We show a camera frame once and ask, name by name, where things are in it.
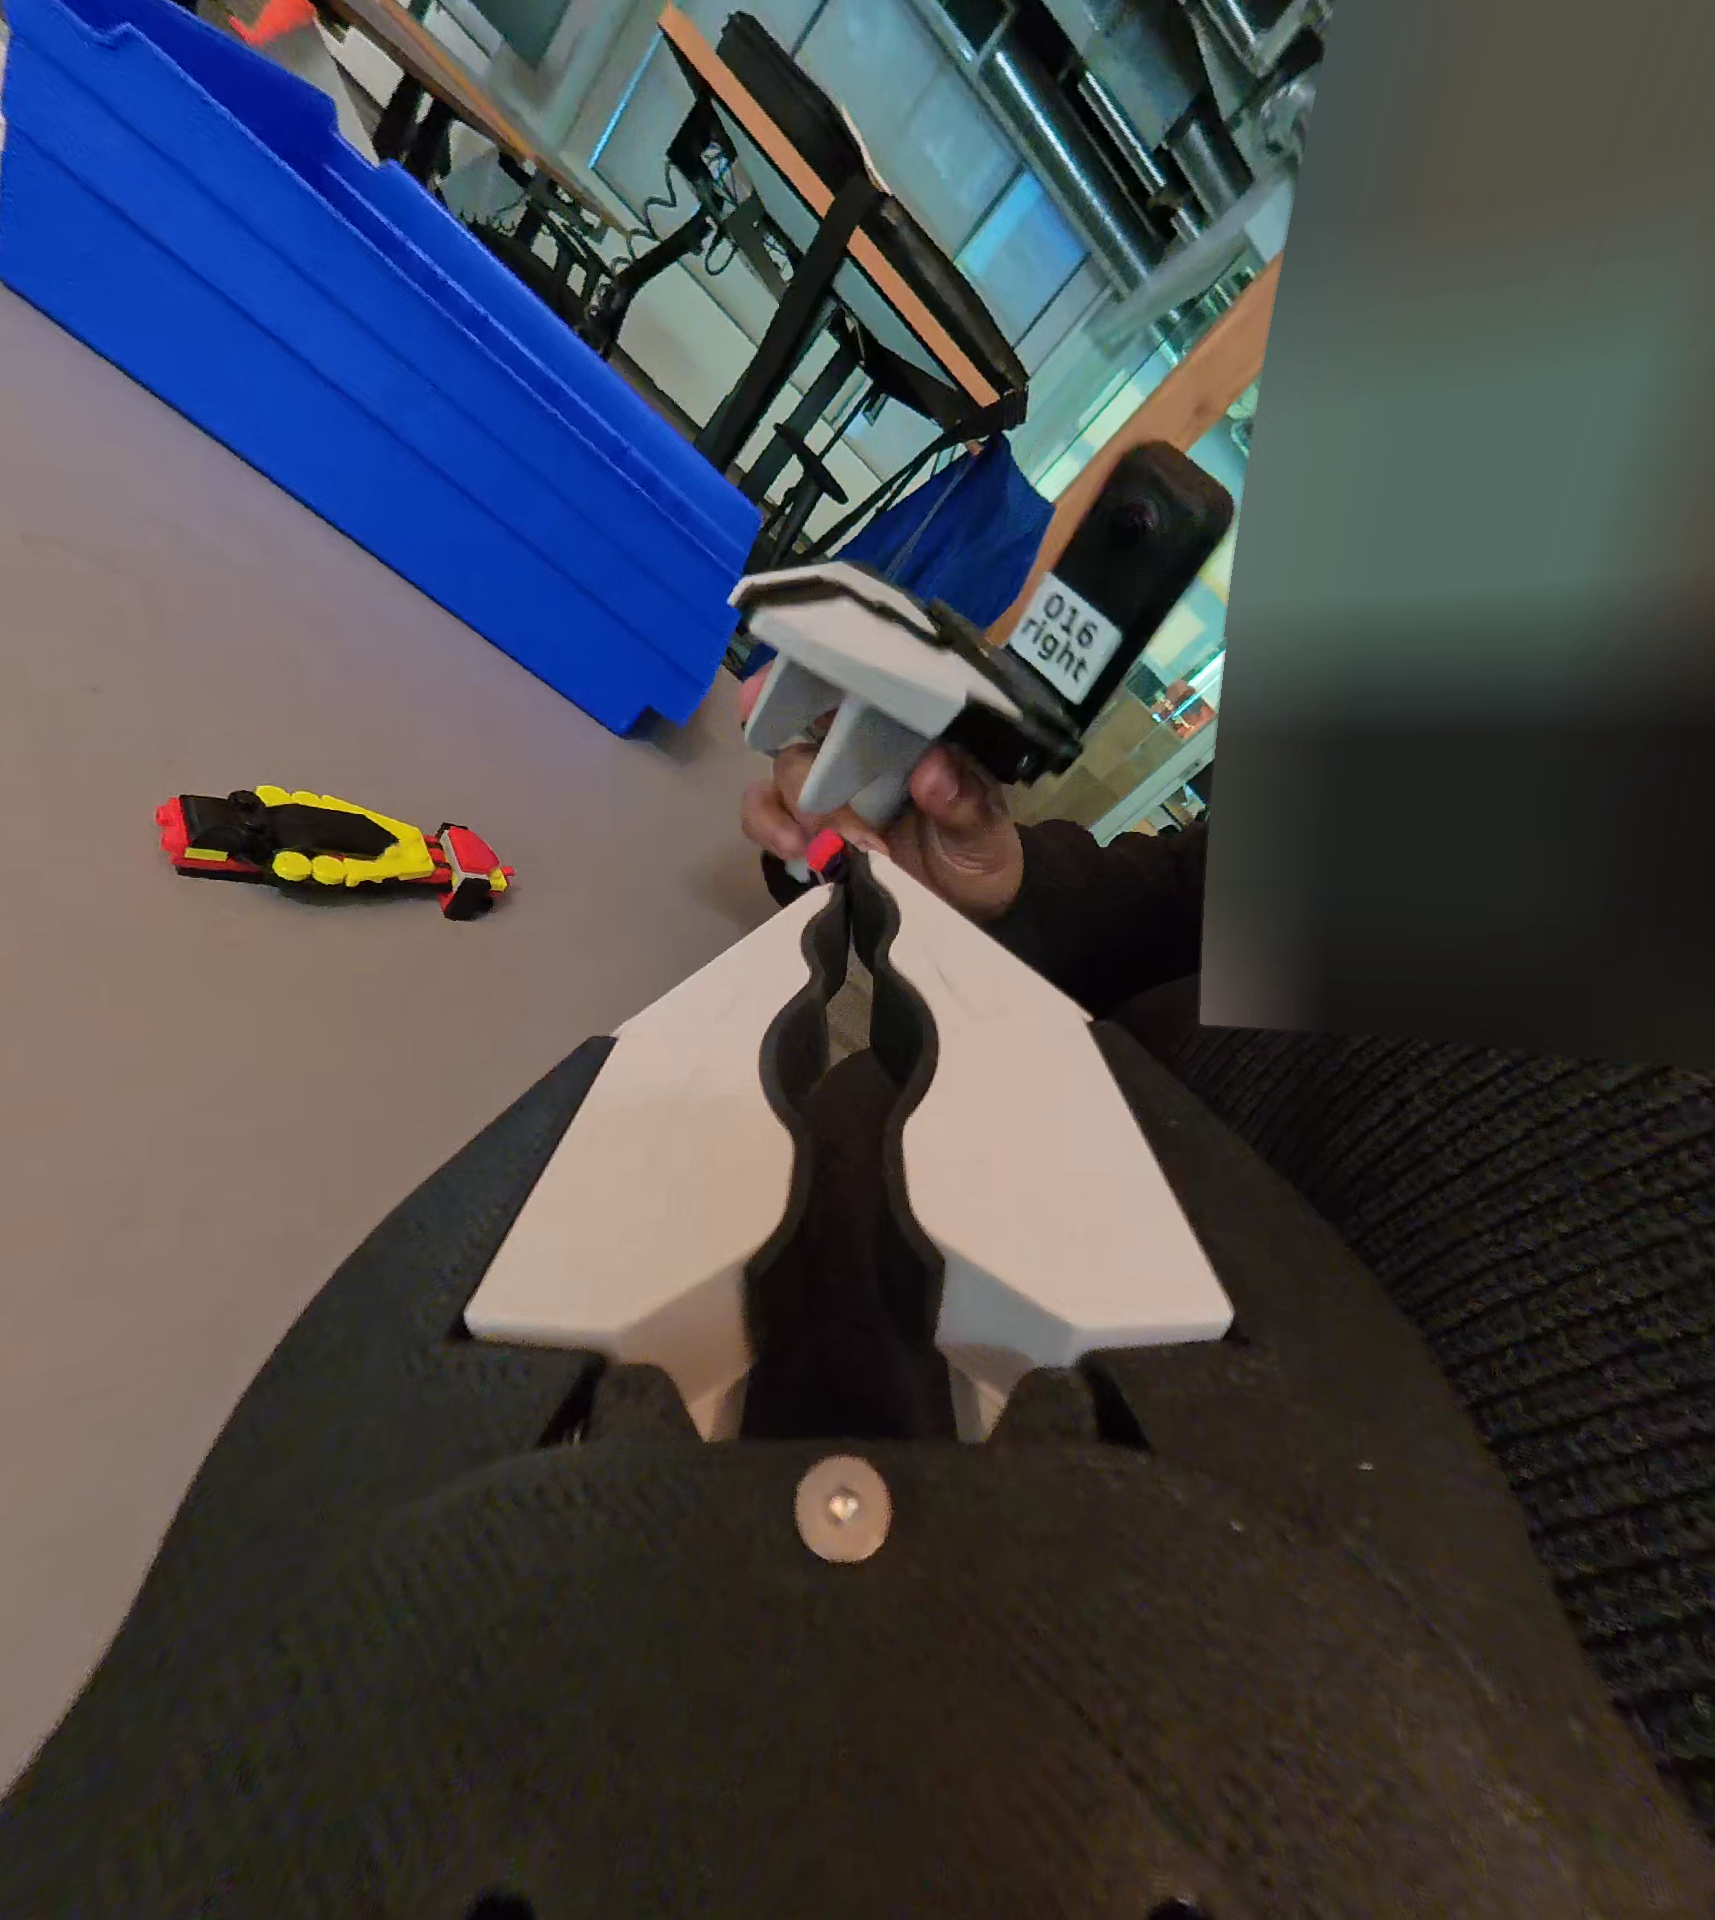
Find yellow red lego car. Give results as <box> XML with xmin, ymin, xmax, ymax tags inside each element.
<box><xmin>153</xmin><ymin>782</ymin><xmax>518</xmax><ymax>925</ymax></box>

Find black office chair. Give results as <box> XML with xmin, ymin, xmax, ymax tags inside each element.
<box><xmin>464</xmin><ymin>162</ymin><xmax>621</xmax><ymax>351</ymax></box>

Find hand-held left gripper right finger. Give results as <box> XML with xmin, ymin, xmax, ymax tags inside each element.
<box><xmin>849</xmin><ymin>849</ymin><xmax>1237</xmax><ymax>1447</ymax></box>

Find person's right hand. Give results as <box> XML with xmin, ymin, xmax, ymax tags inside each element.
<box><xmin>740</xmin><ymin>676</ymin><xmax>1029</xmax><ymax>927</ymax></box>

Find wooden top table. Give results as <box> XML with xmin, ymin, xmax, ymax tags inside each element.
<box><xmin>320</xmin><ymin>0</ymin><xmax>621</xmax><ymax>229</ymax></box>

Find wooden beam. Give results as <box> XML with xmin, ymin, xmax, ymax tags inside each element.
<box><xmin>989</xmin><ymin>255</ymin><xmax>1285</xmax><ymax>636</ymax></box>

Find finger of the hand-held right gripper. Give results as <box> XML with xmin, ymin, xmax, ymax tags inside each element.
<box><xmin>760</xmin><ymin>598</ymin><xmax>1029</xmax><ymax>742</ymax></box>
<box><xmin>726</xmin><ymin>564</ymin><xmax>952</xmax><ymax>650</ymax></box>

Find black frame table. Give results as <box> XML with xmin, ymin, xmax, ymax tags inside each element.
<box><xmin>653</xmin><ymin>8</ymin><xmax>1036</xmax><ymax>562</ymax></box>

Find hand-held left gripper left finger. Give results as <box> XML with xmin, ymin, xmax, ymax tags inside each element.
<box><xmin>464</xmin><ymin>885</ymin><xmax>860</xmax><ymax>1441</ymax></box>

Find person's black sweater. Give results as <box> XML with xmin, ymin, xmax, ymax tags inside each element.
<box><xmin>1137</xmin><ymin>1022</ymin><xmax>1715</xmax><ymax>1920</ymax></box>

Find person's right forearm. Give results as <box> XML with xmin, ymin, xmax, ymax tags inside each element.
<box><xmin>1004</xmin><ymin>819</ymin><xmax>1214</xmax><ymax>1025</ymax></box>

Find silver ventilation ducts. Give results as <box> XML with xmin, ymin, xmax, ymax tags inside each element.
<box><xmin>915</xmin><ymin>0</ymin><xmax>1328</xmax><ymax>306</ymax></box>

